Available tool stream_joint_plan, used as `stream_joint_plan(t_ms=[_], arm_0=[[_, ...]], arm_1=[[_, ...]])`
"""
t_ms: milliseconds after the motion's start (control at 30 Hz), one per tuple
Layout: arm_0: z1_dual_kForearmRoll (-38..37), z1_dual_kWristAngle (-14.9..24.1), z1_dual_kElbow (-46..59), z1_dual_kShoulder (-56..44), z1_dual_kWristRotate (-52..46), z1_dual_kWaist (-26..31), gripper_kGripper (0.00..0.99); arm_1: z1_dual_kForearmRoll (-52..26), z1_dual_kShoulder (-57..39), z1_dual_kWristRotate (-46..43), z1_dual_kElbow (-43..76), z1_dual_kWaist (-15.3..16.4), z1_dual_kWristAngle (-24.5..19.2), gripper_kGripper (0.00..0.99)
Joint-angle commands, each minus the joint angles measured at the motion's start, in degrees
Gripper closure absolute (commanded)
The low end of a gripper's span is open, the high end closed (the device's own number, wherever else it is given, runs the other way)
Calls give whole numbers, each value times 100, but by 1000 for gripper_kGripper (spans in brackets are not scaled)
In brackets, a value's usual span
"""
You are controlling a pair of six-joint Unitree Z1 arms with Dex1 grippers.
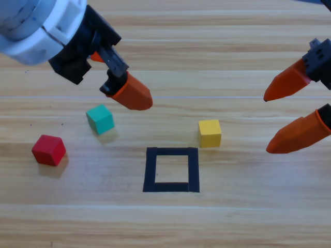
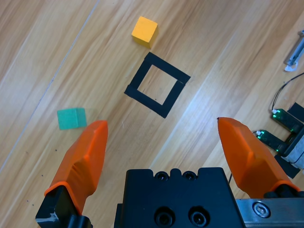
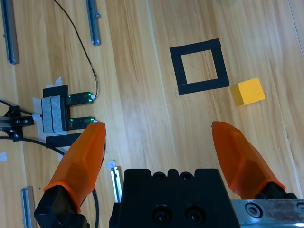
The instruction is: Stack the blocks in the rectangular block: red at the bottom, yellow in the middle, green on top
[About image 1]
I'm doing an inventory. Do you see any black tape square outline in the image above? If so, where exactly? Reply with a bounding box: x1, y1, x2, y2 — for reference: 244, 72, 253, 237
142, 147, 201, 193

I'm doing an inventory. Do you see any yellow wooden cube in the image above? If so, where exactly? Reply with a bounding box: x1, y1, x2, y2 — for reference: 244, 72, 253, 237
198, 119, 222, 149

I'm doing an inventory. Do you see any green wooden cube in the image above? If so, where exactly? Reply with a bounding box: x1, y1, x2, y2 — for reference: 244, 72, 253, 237
85, 104, 115, 135

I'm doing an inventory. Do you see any red wooden cube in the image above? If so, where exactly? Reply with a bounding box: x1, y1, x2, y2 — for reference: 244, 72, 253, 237
31, 134, 67, 167

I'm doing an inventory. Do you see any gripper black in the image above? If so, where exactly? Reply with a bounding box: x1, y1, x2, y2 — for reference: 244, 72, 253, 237
48, 4, 154, 111
263, 38, 331, 154

